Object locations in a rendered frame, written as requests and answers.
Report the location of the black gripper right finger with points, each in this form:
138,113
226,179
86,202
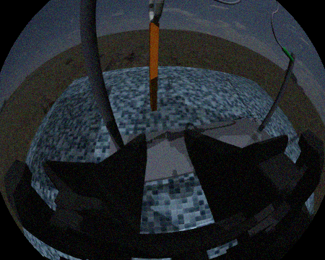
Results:
224,170

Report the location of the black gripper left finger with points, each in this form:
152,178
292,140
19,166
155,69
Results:
117,181

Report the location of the white hoop with orange handle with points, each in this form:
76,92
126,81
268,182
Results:
154,48

